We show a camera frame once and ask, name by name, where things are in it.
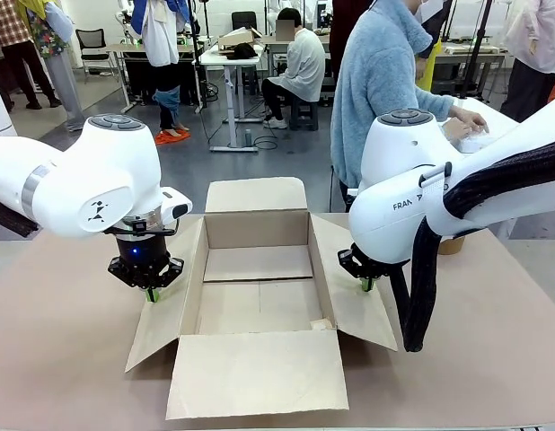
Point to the person in blue fleece jacket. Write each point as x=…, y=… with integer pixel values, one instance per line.
x=376, y=90

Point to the mannequin in floral shirt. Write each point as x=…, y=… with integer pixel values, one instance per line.
x=57, y=81

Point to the person's left hand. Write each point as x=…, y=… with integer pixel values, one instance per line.
x=455, y=131

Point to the large brown cardboard box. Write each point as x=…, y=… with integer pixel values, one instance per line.
x=255, y=372

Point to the open cardboard box on desk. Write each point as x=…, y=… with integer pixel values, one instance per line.
x=235, y=38

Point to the orange cloth on floor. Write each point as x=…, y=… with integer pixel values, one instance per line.
x=170, y=138

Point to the black tripod stand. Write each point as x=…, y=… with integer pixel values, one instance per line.
x=478, y=45

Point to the bubble clock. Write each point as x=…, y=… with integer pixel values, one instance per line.
x=477, y=143

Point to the mannequin in maroon garment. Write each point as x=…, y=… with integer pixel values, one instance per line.
x=338, y=40

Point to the black high-back office chair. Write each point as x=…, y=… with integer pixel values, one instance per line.
x=244, y=20

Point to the person's right hand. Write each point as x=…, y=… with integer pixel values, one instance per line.
x=468, y=120

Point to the crumpled beige tape scrap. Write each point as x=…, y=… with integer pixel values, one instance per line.
x=321, y=323

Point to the grey bottle on floor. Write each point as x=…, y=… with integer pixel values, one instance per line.
x=248, y=137

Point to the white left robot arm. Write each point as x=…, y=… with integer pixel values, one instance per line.
x=102, y=179

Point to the white side table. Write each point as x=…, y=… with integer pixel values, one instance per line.
x=493, y=114

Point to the person in plaid shirt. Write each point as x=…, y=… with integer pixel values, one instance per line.
x=17, y=54

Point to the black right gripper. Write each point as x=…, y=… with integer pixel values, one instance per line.
x=369, y=268

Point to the mannequin in pink shirt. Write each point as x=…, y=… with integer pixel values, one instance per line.
x=538, y=40

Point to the beige work table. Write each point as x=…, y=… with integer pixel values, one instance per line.
x=457, y=50

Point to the mannequin with white garment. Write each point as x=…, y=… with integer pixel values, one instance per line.
x=161, y=40

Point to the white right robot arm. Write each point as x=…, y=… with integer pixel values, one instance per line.
x=394, y=233

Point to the black stool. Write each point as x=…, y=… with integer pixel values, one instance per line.
x=304, y=114

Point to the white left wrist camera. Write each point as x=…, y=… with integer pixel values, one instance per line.
x=176, y=204

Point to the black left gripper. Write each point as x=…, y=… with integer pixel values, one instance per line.
x=143, y=251

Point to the brown packing tape roll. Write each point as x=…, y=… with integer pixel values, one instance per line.
x=452, y=246

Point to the black mesh office chair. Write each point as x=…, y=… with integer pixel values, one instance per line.
x=91, y=40

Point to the black bag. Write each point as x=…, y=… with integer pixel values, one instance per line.
x=241, y=51

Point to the seated person in white shirt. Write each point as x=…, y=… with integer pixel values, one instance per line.
x=304, y=67

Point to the mannequin with yellow apron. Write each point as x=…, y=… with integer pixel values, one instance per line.
x=428, y=72

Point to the white standing desk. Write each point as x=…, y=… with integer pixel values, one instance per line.
x=232, y=90

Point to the person's right forearm blue sleeve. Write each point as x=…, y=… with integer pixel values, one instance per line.
x=432, y=96

